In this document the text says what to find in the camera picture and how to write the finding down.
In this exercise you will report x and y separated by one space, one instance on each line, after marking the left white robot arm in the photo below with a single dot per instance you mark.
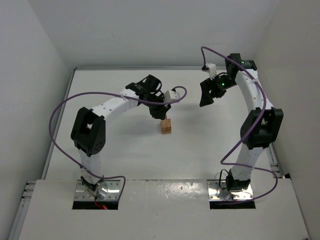
89 129

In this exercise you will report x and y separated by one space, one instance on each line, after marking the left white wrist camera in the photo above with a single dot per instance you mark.
171 95

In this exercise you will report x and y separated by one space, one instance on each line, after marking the wood block one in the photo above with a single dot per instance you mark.
166 123

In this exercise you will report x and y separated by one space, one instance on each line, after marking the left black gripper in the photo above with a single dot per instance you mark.
158 109

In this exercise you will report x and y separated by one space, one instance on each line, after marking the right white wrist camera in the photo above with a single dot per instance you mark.
211 69

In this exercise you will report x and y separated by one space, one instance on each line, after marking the wood block three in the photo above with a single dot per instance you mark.
166 130

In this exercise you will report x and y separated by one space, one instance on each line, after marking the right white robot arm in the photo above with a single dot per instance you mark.
262 124

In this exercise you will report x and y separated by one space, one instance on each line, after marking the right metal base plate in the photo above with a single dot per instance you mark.
217 194

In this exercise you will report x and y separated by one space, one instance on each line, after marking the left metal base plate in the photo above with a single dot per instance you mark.
107 191

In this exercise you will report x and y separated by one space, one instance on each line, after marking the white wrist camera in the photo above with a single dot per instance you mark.
211 69
171 95

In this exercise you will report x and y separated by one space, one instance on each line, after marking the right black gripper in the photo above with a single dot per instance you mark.
210 87

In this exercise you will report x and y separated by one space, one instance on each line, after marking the metal base plate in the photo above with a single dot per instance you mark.
107 191
217 194

